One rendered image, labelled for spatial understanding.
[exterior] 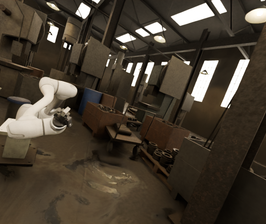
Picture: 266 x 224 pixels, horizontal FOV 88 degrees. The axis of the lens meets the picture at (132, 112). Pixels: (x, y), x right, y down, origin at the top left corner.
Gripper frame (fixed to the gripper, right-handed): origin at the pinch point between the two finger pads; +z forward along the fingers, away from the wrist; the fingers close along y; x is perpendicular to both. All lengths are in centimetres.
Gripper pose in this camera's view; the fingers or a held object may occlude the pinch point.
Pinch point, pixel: (65, 112)
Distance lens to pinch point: 70.0
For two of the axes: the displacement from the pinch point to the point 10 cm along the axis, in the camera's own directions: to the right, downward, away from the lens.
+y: -6.9, -6.8, -2.5
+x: 4.7, -6.8, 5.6
